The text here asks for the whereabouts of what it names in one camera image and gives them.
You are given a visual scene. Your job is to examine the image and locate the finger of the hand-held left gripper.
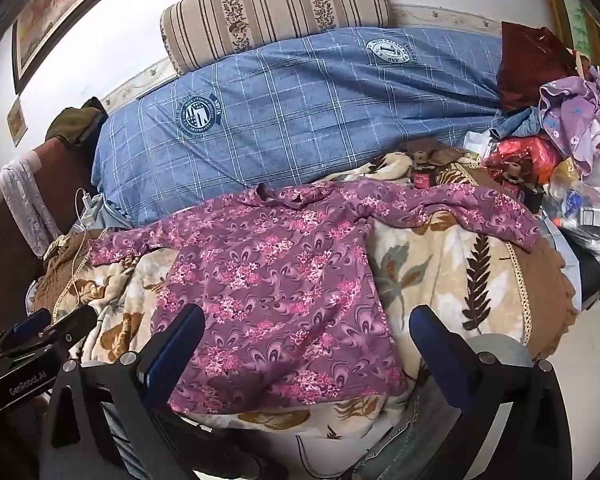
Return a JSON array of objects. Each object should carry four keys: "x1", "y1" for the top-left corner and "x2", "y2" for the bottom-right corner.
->
[
  {"x1": 42, "y1": 305, "x2": 98, "y2": 356},
  {"x1": 2, "y1": 308, "x2": 52, "y2": 342}
]

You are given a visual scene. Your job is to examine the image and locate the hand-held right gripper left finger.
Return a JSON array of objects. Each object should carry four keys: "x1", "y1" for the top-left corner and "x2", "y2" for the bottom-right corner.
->
[{"x1": 42, "y1": 304, "x2": 206, "y2": 480}]

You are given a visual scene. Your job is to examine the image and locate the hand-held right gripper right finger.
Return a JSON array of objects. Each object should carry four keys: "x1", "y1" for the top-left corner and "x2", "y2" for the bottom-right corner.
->
[{"x1": 409, "y1": 305, "x2": 581, "y2": 480}]

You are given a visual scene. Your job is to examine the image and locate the purple floral shirt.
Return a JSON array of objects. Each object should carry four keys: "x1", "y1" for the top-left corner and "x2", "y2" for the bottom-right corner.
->
[{"x1": 87, "y1": 180, "x2": 543, "y2": 416}]

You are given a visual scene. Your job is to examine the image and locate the beige leaf print blanket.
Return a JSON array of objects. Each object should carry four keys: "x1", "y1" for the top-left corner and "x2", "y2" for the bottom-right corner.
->
[{"x1": 50, "y1": 152, "x2": 536, "y2": 480}]

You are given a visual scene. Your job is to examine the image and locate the brown bed headboard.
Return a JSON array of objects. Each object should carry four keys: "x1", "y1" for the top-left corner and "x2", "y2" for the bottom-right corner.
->
[{"x1": 0, "y1": 137, "x2": 101, "y2": 341}]

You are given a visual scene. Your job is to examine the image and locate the white power strip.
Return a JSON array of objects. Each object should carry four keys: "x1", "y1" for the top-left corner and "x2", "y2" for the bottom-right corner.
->
[{"x1": 77, "y1": 195, "x2": 103, "y2": 226}]

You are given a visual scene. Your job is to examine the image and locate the grey white cloth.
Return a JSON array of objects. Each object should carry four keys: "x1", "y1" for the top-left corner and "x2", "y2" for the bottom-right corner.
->
[{"x1": 0, "y1": 160, "x2": 63, "y2": 261}]

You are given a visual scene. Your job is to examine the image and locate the brown quilted bedspread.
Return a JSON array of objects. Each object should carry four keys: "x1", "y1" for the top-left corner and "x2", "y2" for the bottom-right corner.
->
[{"x1": 32, "y1": 165, "x2": 581, "y2": 361}]

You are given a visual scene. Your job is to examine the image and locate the dark red small bottle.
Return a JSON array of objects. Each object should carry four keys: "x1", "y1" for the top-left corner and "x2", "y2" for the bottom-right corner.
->
[
  {"x1": 500, "y1": 160, "x2": 523, "y2": 198},
  {"x1": 411, "y1": 151, "x2": 433, "y2": 190}
]

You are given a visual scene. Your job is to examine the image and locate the black bag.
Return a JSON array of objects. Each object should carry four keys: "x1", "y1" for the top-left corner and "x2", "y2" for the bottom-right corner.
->
[{"x1": 575, "y1": 245, "x2": 600, "y2": 311}]

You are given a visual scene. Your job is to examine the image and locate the brown cloth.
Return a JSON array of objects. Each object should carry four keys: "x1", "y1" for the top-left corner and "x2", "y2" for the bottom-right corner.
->
[{"x1": 400, "y1": 140, "x2": 473, "y2": 167}]

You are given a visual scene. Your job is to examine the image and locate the olive green cloth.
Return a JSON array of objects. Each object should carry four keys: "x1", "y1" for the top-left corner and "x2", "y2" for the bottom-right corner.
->
[{"x1": 46, "y1": 96, "x2": 110, "y2": 146}]

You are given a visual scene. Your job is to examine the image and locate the red plastic bag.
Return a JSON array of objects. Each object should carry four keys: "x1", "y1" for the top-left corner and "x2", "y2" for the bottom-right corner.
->
[{"x1": 482, "y1": 136, "x2": 563, "y2": 186}]

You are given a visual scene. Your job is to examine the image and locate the clear plastic bags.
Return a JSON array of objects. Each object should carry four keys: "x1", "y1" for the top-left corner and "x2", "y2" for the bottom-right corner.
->
[{"x1": 545, "y1": 125, "x2": 600, "y2": 271}]

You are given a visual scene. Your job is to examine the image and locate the blue denim cloth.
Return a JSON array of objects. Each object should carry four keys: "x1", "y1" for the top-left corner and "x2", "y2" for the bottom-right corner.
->
[{"x1": 490, "y1": 107, "x2": 546, "y2": 141}]

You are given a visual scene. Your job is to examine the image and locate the blue plaid duvet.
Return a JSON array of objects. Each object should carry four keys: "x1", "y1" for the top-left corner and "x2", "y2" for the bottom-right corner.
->
[{"x1": 91, "y1": 26, "x2": 506, "y2": 228}]

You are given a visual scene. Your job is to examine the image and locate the purple flower print garment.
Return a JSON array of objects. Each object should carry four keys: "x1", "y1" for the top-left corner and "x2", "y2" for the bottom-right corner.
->
[{"x1": 537, "y1": 67, "x2": 600, "y2": 176}]

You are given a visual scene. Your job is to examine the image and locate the dark red cloth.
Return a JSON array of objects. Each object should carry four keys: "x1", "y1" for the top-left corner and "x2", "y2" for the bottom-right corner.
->
[{"x1": 496, "y1": 21, "x2": 581, "y2": 111}]

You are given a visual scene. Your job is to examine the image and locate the striped floral cushion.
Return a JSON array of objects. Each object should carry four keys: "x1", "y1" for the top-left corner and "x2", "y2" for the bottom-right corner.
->
[{"x1": 160, "y1": 0, "x2": 392, "y2": 76}]

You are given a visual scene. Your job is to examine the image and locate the white charger cable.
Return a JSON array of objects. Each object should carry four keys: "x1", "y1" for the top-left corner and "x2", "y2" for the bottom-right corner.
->
[{"x1": 50, "y1": 187, "x2": 93, "y2": 326}]

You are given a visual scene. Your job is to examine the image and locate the small wall picture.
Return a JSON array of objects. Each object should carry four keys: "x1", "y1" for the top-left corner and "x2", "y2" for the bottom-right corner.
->
[{"x1": 6, "y1": 97, "x2": 28, "y2": 147}]

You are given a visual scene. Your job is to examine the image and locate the framed wall picture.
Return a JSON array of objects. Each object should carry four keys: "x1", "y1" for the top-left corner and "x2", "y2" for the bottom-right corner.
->
[{"x1": 11, "y1": 0, "x2": 146, "y2": 95}]

